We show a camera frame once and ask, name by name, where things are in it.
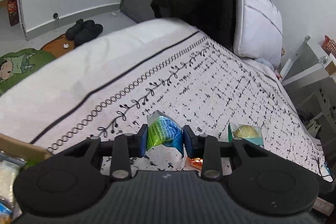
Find white pillow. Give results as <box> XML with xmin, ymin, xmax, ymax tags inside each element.
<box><xmin>233</xmin><ymin>0</ymin><xmax>282</xmax><ymax>68</ymax></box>

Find white patterned bed blanket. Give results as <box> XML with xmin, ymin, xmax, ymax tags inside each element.
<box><xmin>1</xmin><ymin>19</ymin><xmax>332</xmax><ymax>181</ymax></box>

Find black slipper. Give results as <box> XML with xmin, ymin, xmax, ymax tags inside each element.
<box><xmin>66</xmin><ymin>19</ymin><xmax>85</xmax><ymax>41</ymax></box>
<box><xmin>73</xmin><ymin>20</ymin><xmax>104</xmax><ymax>48</ymax></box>

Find black slipper left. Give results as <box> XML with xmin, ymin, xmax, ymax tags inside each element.
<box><xmin>66</xmin><ymin>19</ymin><xmax>85</xmax><ymax>41</ymax></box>

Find green cartoon floor mat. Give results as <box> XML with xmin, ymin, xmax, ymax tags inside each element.
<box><xmin>0</xmin><ymin>48</ymin><xmax>56</xmax><ymax>95</ymax></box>

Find blue candy packet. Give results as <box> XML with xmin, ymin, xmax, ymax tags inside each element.
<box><xmin>0</xmin><ymin>203</ymin><xmax>13</xmax><ymax>224</ymax></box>

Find white desk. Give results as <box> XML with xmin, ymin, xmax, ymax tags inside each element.
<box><xmin>280</xmin><ymin>36</ymin><xmax>335</xmax><ymax>138</ymax></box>

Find dark soda bottle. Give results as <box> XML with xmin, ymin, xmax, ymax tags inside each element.
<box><xmin>7</xmin><ymin>0</ymin><xmax>19</xmax><ymax>26</ymax></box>

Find green trimmed cake packet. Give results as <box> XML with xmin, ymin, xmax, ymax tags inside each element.
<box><xmin>228</xmin><ymin>122</ymin><xmax>264</xmax><ymax>147</ymax></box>

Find blue green snack packet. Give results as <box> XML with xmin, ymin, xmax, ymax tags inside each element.
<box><xmin>146</xmin><ymin>110</ymin><xmax>184</xmax><ymax>156</ymax></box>

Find orange jelly cup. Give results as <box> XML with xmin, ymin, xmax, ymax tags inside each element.
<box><xmin>184</xmin><ymin>157</ymin><xmax>203</xmax><ymax>171</ymax></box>

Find black door stopper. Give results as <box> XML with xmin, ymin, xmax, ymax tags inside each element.
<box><xmin>53</xmin><ymin>13</ymin><xmax>59</xmax><ymax>20</ymax></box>

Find black slipper right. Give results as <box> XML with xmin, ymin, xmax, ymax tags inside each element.
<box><xmin>73</xmin><ymin>20</ymin><xmax>104</xmax><ymax>48</ymax></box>

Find red plastic basket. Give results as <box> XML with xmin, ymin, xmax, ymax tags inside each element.
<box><xmin>322</xmin><ymin>35</ymin><xmax>336</xmax><ymax>57</ymax></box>

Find brown cardboard box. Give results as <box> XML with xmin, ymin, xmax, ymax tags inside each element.
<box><xmin>0</xmin><ymin>134</ymin><xmax>52</xmax><ymax>162</ymax></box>

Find white square snack packet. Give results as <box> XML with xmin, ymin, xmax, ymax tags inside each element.
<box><xmin>1</xmin><ymin>151</ymin><xmax>26</xmax><ymax>209</ymax></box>

